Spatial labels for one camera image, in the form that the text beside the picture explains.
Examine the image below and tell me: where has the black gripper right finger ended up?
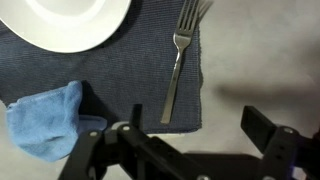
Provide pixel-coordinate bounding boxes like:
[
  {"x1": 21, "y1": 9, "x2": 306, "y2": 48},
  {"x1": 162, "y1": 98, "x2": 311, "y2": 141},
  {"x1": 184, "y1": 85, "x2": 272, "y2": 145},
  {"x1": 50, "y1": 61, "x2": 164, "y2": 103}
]
[{"x1": 240, "y1": 105, "x2": 320, "y2": 180}]

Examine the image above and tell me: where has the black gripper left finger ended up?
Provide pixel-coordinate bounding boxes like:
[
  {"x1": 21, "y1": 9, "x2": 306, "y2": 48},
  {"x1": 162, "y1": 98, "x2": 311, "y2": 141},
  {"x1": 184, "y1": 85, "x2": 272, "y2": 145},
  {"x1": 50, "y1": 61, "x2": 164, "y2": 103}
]
[{"x1": 58, "y1": 103, "x2": 201, "y2": 180}]

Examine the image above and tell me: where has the silver metal fork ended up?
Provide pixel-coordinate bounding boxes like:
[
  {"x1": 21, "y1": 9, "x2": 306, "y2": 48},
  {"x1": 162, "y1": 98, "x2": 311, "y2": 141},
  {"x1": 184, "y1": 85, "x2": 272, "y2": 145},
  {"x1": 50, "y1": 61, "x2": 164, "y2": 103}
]
[{"x1": 159, "y1": 0, "x2": 203, "y2": 125}]

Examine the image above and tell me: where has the white round plate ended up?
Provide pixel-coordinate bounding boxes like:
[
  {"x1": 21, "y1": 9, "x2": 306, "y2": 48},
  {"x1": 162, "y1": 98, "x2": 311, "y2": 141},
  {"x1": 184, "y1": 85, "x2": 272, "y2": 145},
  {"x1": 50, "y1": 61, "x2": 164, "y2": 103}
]
[{"x1": 0, "y1": 0, "x2": 133, "y2": 54}]

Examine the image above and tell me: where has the light blue cloth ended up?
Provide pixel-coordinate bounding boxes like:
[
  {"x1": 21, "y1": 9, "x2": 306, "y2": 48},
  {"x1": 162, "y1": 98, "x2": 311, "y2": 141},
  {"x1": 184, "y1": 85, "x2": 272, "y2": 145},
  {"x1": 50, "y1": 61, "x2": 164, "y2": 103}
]
[{"x1": 5, "y1": 79, "x2": 108, "y2": 164}]

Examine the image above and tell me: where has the dark blue woven placemat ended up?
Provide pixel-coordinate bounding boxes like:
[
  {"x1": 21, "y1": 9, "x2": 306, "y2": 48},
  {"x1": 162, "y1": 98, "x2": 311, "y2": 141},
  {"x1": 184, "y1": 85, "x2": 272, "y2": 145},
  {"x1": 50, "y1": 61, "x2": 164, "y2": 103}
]
[{"x1": 0, "y1": 0, "x2": 204, "y2": 135}]

